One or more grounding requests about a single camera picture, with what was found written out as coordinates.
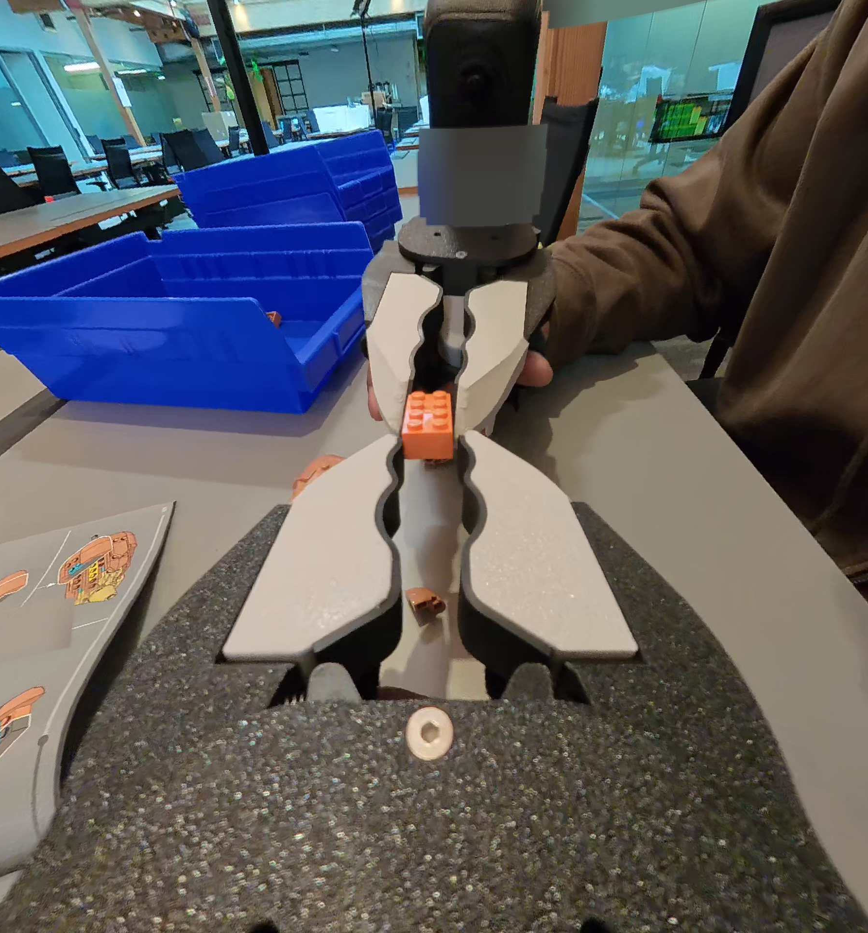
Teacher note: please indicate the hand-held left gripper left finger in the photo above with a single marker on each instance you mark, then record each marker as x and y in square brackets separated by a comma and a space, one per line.
[310, 576]

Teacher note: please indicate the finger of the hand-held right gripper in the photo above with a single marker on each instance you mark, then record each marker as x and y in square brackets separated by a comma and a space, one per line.
[499, 328]
[394, 328]

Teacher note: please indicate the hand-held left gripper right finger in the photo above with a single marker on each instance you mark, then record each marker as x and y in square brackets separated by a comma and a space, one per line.
[543, 576]

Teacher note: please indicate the orange eight-stud brick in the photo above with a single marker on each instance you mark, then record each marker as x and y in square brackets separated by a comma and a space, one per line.
[426, 430]

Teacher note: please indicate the brown quarter-round brick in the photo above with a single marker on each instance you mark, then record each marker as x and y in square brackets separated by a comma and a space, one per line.
[425, 601]

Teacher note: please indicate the blue plastic bin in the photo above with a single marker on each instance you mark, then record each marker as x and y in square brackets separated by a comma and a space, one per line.
[149, 342]

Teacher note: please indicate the person's right forearm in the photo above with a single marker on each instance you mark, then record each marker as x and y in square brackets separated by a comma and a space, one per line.
[638, 277]

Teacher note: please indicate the person's right hand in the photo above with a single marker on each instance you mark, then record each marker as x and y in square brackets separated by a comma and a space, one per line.
[537, 370]

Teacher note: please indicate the wooden pillar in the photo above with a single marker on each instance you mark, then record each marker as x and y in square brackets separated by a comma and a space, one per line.
[576, 65]

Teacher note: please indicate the brown brick-built model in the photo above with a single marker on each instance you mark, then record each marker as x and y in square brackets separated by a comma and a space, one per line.
[317, 470]

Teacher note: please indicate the black mesh chair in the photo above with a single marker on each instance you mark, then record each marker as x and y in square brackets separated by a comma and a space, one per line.
[576, 160]

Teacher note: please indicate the stack of blue bins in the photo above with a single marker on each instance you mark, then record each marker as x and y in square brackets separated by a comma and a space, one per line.
[288, 182]

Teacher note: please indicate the monitor with green display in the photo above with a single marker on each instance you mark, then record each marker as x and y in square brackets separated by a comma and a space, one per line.
[689, 120]

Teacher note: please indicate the black steel column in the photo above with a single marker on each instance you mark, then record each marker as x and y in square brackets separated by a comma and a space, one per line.
[237, 73]

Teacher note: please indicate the grey instruction booklet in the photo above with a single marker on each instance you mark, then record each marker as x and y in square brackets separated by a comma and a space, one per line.
[26, 634]

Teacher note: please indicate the black framed panel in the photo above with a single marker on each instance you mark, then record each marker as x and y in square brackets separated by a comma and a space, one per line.
[776, 65]

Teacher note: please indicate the person's brown hoodie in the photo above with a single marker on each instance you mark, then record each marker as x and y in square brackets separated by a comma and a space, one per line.
[827, 291]

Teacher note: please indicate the long wooden table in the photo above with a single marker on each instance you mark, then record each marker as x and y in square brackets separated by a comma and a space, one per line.
[40, 222]

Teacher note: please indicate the row of black office chairs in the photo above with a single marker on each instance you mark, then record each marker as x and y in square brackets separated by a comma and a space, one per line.
[53, 169]

